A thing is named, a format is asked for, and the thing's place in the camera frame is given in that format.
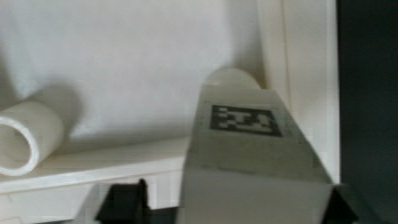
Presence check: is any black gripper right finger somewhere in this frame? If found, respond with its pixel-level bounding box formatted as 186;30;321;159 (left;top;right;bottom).
323;183;379;224

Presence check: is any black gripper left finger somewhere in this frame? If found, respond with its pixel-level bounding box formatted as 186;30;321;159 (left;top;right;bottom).
93;180;148;224

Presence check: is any white table leg with tag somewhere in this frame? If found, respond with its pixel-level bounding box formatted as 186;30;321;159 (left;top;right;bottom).
177;68;331;224

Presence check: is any white square tabletop with sockets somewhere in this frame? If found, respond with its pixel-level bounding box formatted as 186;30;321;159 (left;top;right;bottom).
0;0;339;224

